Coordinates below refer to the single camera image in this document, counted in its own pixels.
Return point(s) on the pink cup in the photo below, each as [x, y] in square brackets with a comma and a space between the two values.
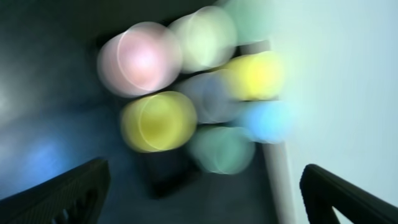
[140, 59]

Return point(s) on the white cup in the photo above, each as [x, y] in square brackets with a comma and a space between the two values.
[205, 39]

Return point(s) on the yellow cup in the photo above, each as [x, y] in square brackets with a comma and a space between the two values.
[158, 123]
[255, 76]

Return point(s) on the grey cup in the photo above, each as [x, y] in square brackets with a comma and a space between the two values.
[210, 98]

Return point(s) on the black tray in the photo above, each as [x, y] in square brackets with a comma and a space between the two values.
[168, 175]

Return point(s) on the green cup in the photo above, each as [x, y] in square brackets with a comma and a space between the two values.
[222, 151]

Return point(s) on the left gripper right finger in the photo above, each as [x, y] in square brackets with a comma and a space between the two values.
[317, 193]

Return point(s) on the blue cup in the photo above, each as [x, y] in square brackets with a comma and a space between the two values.
[267, 123]

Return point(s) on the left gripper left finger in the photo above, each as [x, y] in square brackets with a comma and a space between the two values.
[56, 199]

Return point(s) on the teal cup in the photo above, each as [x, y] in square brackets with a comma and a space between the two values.
[248, 21]

